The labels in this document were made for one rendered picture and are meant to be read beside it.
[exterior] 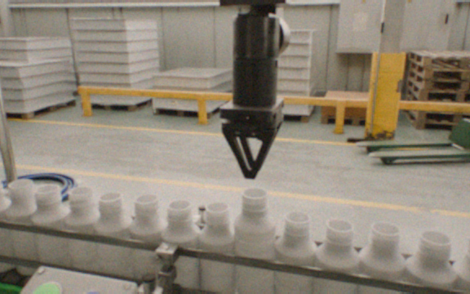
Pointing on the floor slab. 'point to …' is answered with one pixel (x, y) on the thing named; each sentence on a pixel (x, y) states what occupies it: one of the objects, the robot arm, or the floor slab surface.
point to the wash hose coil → (51, 179)
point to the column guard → (385, 95)
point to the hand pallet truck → (469, 149)
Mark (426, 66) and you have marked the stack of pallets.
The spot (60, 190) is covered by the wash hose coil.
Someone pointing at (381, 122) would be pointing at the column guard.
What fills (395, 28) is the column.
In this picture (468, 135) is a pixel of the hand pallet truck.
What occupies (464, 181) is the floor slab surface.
